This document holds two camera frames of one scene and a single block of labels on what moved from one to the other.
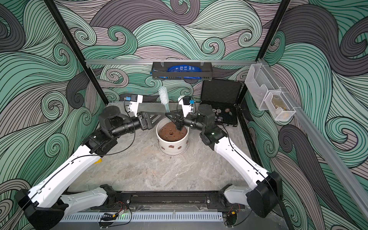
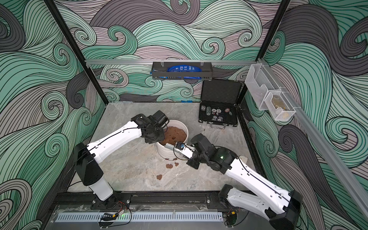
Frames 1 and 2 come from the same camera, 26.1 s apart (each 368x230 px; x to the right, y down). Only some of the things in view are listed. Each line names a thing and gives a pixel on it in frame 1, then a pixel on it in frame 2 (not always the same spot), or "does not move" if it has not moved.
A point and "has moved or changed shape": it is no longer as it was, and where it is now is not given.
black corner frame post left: (57, 12) does not move
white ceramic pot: (172, 148) has moved or changed shape
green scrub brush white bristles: (164, 97) → (169, 146)
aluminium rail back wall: (118, 61) does not move
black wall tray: (182, 70) does not move
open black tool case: (223, 95) does not move
